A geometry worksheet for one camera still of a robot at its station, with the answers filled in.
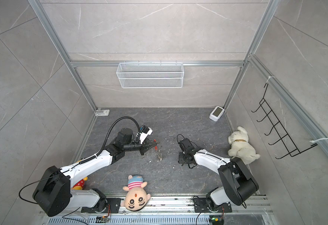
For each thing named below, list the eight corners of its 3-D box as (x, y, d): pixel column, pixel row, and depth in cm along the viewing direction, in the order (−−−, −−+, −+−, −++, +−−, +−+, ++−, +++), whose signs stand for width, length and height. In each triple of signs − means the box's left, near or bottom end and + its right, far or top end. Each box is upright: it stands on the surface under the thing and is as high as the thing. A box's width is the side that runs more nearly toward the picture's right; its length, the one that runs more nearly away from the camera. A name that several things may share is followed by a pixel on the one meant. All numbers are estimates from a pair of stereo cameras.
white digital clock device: (208, 117, 114) (209, 114, 112) (216, 107, 122) (217, 105, 119) (216, 122, 111) (218, 119, 109) (224, 111, 119) (225, 109, 116)
